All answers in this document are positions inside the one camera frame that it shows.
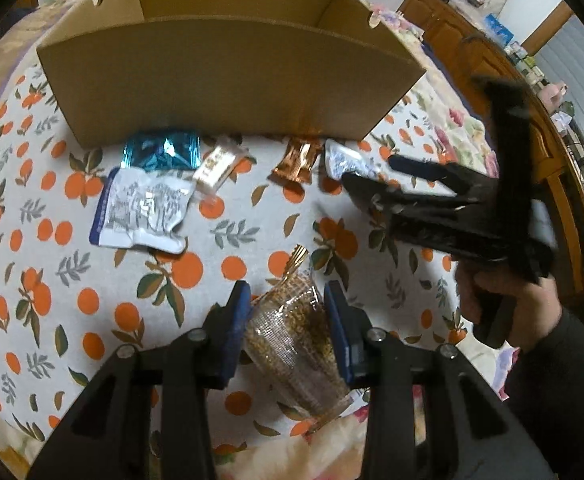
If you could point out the wooden cabinet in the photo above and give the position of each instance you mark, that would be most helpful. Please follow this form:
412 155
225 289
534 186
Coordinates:
452 35

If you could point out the teal foil packet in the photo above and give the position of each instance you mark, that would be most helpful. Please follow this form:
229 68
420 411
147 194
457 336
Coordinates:
166 150

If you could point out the brown cardboard box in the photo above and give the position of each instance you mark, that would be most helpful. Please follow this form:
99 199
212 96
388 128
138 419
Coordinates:
221 80

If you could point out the copper brown snack packet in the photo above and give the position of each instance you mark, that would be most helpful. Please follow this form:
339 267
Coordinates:
299 160

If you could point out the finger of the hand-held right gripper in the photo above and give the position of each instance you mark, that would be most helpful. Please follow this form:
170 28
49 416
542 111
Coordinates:
422 167
377 195

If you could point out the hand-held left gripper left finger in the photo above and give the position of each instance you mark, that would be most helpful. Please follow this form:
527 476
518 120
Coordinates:
234 332

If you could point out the floral blanket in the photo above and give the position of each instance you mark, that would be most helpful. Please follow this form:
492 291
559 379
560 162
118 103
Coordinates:
452 122

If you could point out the group of small bottles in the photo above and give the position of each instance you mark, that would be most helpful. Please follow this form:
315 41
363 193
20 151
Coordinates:
522 62

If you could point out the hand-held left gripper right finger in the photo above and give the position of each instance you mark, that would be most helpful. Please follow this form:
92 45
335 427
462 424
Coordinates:
339 337

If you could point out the pink bottle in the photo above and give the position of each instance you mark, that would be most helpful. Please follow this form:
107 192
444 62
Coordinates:
554 96

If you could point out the large white blue-edged packet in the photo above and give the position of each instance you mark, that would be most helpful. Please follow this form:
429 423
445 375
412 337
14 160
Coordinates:
141 210

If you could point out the small white blue packet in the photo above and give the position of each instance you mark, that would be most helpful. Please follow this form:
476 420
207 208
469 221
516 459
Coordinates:
344 160

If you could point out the small clear beige packet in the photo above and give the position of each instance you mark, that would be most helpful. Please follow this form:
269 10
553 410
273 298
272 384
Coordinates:
219 166

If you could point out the clear gold snack packet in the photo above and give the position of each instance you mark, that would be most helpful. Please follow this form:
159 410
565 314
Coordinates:
292 350

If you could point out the blue picture box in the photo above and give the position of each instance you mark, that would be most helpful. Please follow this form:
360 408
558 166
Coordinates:
498 27

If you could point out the person's right hand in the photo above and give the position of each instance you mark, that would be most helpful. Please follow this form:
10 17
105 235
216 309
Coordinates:
534 312

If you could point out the person's right forearm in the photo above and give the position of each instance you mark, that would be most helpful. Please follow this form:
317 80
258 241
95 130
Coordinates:
562 400

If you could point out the orange fruit print cloth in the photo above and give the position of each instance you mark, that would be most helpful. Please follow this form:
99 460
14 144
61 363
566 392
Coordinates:
96 310

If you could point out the wooden window frame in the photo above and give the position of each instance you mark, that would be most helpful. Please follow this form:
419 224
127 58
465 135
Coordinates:
547 27

